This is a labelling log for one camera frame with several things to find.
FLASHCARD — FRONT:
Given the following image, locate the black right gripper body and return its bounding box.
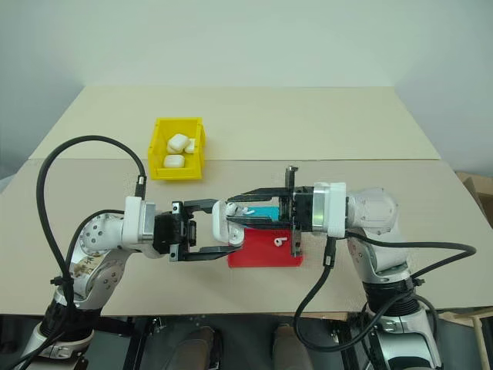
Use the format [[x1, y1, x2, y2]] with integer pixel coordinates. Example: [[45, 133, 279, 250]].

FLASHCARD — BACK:
[[283, 165, 316, 258]]

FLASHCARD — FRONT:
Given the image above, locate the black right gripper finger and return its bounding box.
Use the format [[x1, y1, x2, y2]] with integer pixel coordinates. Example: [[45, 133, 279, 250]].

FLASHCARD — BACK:
[[224, 215, 290, 232], [226, 187, 290, 203]]

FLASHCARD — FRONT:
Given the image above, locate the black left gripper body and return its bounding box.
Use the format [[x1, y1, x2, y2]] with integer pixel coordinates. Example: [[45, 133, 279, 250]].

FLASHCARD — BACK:
[[153, 200, 200, 264]]

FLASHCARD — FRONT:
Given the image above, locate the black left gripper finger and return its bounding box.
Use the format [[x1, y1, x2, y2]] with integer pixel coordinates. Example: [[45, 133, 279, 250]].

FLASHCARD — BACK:
[[180, 197, 222, 219], [179, 244, 242, 264]]

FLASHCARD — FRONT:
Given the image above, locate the yellow plastic bin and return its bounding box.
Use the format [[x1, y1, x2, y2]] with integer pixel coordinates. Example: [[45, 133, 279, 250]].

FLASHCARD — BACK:
[[147, 116, 208, 182]]

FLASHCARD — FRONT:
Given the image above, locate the teal flat card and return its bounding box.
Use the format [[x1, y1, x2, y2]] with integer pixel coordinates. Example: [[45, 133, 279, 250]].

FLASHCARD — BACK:
[[246, 205, 281, 223]]

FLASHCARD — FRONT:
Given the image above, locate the red flat tray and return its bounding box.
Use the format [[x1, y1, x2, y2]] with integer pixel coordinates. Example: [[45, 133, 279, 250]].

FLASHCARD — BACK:
[[226, 226, 304, 269]]

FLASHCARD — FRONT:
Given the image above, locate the brown cardboard box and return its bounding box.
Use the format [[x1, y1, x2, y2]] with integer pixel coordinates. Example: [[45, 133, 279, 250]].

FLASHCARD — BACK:
[[455, 171, 493, 229]]

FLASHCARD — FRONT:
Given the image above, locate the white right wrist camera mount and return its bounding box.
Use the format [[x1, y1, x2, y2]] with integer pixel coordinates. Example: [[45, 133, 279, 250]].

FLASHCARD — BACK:
[[310, 180, 350, 237]]

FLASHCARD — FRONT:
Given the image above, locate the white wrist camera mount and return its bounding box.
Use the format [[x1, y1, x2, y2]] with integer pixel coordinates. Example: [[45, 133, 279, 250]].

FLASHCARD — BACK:
[[122, 195, 157, 244], [310, 180, 350, 237]]

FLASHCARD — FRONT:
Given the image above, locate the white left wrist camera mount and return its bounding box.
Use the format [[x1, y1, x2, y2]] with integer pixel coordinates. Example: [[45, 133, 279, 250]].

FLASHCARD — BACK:
[[122, 195, 157, 244]]

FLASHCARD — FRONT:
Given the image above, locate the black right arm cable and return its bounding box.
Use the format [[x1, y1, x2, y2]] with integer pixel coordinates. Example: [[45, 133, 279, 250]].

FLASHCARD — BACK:
[[293, 226, 478, 352]]

